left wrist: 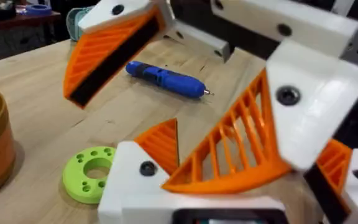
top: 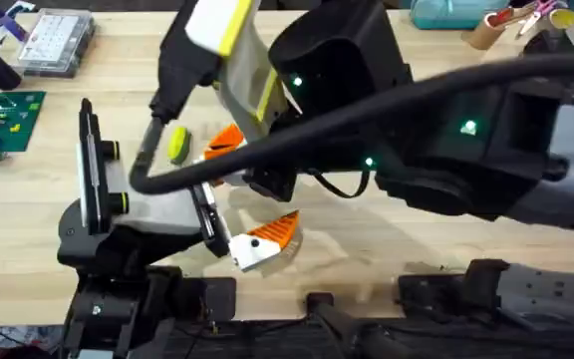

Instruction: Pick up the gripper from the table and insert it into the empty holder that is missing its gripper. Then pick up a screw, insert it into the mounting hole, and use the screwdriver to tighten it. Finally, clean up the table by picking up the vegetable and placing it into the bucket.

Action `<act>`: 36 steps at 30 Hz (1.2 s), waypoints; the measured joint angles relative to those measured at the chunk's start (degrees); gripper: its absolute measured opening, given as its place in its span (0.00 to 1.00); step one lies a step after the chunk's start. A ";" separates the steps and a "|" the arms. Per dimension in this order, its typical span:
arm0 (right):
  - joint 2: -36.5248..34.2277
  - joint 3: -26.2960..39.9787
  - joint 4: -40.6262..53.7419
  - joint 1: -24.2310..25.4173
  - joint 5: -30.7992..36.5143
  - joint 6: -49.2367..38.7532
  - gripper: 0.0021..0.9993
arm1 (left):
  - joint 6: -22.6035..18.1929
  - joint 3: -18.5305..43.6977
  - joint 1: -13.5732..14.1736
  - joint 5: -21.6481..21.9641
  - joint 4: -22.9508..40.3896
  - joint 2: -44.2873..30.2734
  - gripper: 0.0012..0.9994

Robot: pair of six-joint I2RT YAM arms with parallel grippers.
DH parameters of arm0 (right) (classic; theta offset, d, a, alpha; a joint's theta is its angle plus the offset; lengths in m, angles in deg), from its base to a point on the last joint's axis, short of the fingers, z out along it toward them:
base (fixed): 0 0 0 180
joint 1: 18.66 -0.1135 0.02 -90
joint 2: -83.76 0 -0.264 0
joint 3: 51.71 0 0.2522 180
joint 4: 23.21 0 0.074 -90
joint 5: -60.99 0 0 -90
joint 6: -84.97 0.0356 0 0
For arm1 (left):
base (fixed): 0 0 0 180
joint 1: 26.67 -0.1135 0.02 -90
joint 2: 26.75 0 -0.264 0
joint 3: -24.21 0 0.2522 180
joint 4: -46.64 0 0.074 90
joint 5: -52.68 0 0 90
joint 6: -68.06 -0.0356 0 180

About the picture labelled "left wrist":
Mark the blue tape roll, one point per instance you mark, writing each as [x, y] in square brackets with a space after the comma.
[38, 8]

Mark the green disc with holes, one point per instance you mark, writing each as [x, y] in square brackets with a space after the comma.
[76, 180]

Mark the finger of the white orange right gripper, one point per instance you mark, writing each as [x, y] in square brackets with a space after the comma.
[315, 118]
[98, 59]

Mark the blue electric screwdriver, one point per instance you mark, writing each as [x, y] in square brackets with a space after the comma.
[169, 81]

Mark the white orange left gripper left finger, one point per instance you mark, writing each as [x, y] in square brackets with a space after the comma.
[126, 186]

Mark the dark brown side table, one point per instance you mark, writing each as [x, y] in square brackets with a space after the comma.
[17, 21]

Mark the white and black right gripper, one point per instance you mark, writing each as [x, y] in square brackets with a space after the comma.
[259, 18]

